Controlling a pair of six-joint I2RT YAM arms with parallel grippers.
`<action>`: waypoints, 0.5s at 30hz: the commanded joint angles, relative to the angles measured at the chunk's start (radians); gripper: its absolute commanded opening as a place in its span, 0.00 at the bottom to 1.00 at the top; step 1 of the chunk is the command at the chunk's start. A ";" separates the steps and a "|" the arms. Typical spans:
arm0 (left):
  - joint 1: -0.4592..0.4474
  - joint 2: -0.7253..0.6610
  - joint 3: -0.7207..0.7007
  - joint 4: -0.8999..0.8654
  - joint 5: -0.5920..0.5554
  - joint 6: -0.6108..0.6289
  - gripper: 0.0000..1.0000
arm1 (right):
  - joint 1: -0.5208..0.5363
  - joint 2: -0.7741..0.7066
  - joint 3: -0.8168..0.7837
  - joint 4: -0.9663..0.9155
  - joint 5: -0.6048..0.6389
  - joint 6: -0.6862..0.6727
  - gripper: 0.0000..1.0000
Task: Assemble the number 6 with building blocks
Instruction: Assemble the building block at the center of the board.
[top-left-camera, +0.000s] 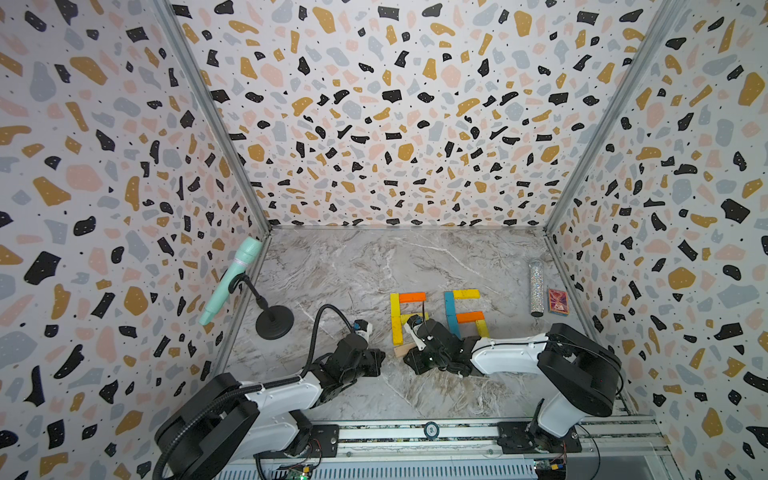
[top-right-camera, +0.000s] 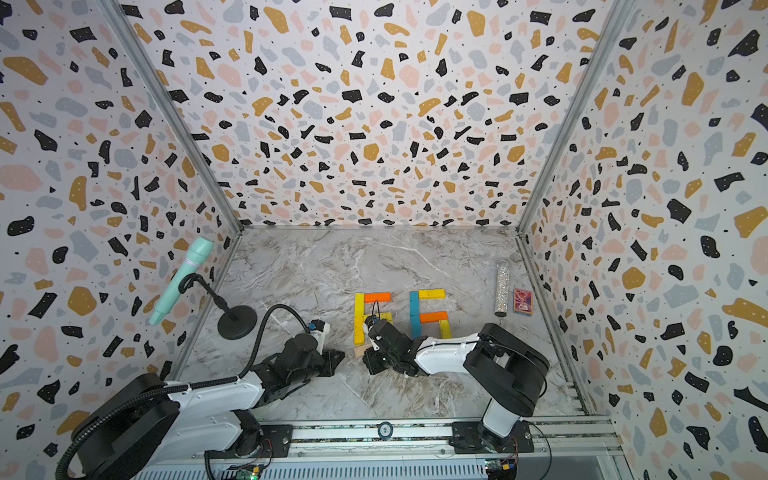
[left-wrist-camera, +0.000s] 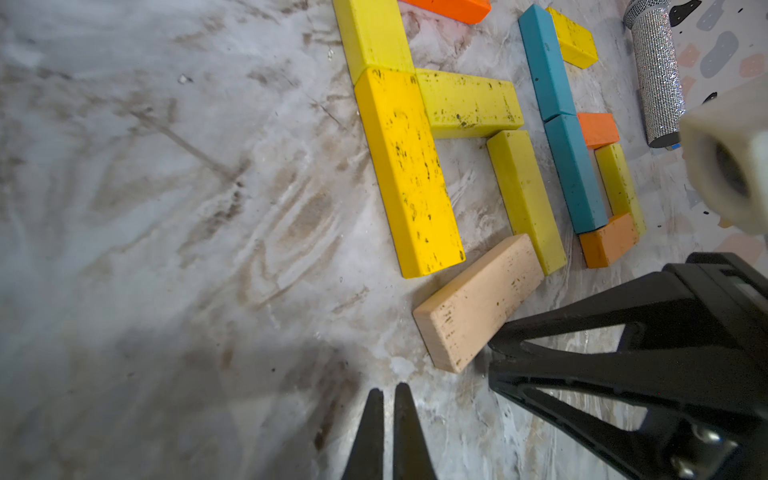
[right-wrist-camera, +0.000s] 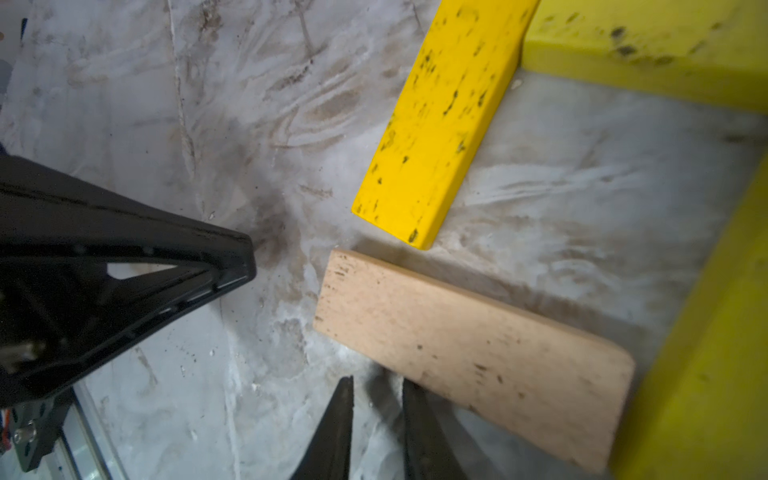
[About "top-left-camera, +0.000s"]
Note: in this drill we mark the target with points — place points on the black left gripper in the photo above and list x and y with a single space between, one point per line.
377 356

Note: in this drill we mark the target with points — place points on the aluminium corner post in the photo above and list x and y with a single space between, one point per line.
662 23
174 33

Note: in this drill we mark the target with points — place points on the teal block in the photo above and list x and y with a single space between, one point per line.
454 326
449 303

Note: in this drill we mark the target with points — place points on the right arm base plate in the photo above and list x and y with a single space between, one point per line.
518 437

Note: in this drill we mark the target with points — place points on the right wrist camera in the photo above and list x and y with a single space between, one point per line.
412 328

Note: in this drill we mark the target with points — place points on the yellow block scuffed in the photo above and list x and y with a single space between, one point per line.
466 294

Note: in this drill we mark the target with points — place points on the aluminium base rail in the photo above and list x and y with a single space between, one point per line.
619 447

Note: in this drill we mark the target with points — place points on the black gooseneck mic stand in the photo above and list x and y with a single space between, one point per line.
274 322

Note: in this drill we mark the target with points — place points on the purple card box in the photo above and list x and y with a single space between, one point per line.
558 302

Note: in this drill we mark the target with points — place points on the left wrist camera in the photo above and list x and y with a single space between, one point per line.
362 328

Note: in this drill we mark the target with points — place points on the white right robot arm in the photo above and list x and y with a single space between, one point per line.
586 376

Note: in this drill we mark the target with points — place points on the aluminium corner post left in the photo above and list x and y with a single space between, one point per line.
174 33

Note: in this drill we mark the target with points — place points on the mint green microphone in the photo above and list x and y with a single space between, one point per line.
248 251

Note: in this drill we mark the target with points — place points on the aluminium corner post right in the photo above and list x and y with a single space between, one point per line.
662 23

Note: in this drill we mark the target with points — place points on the round knob on rail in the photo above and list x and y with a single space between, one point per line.
431 430

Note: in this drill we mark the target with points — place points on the yellow-green block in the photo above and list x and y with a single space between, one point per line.
482 328

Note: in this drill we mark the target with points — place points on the orange block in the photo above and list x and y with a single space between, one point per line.
415 297
470 317

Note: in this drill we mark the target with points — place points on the yellow block lowest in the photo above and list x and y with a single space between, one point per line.
395 309

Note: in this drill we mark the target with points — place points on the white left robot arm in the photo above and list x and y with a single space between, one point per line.
228 419

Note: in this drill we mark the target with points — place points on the natural wood block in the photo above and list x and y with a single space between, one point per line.
402 350

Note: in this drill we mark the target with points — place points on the silver glitter microphone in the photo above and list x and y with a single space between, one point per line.
536 288

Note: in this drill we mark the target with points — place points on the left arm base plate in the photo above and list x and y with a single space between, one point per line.
321 441

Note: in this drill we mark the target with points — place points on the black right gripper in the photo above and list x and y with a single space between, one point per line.
415 356

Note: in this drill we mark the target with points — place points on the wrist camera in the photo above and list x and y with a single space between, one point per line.
362 328
412 328

